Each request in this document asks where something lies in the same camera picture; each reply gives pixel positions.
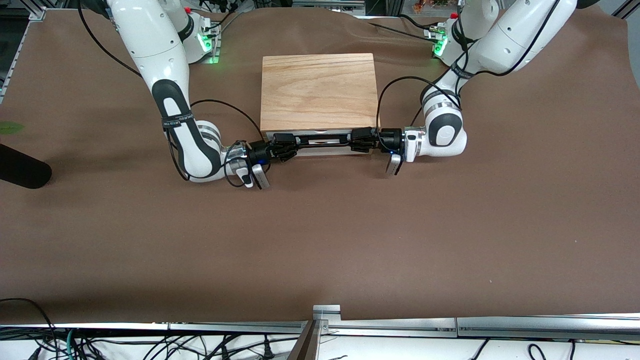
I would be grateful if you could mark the green leaf-shaped object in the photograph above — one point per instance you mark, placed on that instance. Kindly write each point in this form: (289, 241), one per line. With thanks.
(9, 127)

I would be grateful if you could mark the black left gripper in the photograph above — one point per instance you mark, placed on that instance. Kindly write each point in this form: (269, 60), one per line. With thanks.
(388, 139)

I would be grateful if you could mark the aluminium frame post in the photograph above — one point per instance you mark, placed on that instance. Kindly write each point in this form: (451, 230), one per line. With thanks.
(307, 345)

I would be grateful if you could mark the black cylindrical object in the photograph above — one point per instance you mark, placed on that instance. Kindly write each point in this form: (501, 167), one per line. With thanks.
(22, 167)

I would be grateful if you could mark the brown paper table cover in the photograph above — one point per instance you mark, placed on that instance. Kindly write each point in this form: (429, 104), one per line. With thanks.
(320, 240)

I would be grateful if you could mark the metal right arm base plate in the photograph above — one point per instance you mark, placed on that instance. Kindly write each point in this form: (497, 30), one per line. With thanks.
(216, 42)

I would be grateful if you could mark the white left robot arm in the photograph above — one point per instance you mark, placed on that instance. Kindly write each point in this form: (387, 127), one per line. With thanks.
(445, 132)

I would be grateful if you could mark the white-fronted wooden drawer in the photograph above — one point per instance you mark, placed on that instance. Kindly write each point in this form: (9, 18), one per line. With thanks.
(331, 140)

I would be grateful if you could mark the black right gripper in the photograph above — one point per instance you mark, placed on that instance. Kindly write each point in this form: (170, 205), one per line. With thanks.
(259, 150)

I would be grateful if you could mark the light wooden drawer cabinet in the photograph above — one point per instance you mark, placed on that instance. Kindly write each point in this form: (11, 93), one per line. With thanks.
(320, 90)

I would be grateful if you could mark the white drawer front panel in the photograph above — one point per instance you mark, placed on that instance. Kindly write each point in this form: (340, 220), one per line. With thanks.
(325, 151)

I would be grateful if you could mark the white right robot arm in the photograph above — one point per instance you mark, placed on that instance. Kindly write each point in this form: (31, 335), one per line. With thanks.
(195, 145)

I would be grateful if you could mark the aluminium side frame rail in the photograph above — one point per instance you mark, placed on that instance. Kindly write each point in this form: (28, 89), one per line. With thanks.
(12, 60)

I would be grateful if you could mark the long aluminium frame rail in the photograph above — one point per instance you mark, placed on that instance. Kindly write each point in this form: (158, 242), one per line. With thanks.
(500, 327)

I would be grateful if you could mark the short aluminium frame rail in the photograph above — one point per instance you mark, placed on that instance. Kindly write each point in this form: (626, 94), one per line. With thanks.
(150, 327)

